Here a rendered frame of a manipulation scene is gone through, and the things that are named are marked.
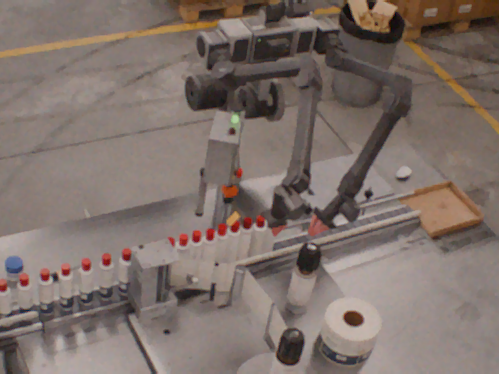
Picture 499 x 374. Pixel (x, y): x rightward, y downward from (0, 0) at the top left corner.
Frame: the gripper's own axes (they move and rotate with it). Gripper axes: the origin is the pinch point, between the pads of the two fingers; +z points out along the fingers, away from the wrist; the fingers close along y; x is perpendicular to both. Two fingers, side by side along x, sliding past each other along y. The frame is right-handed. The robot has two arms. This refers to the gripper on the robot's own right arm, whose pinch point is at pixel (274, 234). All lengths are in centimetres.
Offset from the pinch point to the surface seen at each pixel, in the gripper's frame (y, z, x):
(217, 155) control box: -13.8, -22.0, 21.1
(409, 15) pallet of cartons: 292, 92, 266
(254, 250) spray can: 5.4, 25.0, 17.4
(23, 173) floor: -33, 115, 201
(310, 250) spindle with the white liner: 8.9, 1.9, -10.1
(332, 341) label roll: 7.0, 22.5, -35.0
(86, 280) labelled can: -62, 18, 18
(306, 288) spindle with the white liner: 9.1, 18.4, -12.6
